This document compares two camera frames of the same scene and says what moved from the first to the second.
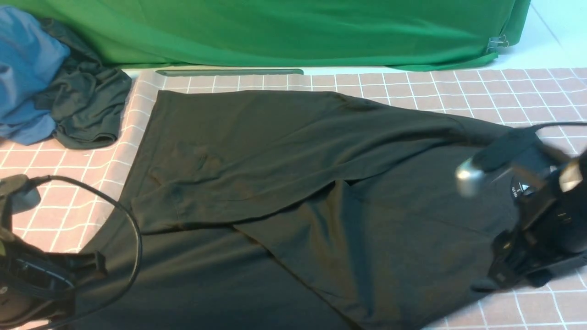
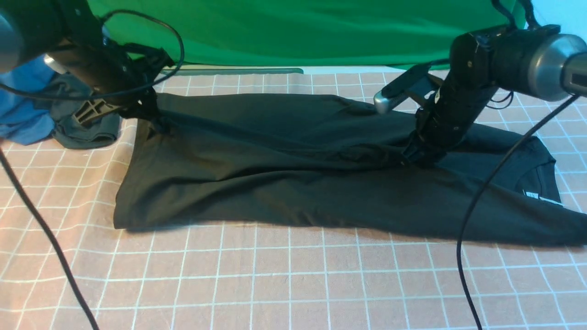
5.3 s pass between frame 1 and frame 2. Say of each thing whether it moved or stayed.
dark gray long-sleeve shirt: moved
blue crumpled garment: stayed
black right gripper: moved
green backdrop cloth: stayed
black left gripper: moved
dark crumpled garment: stayed
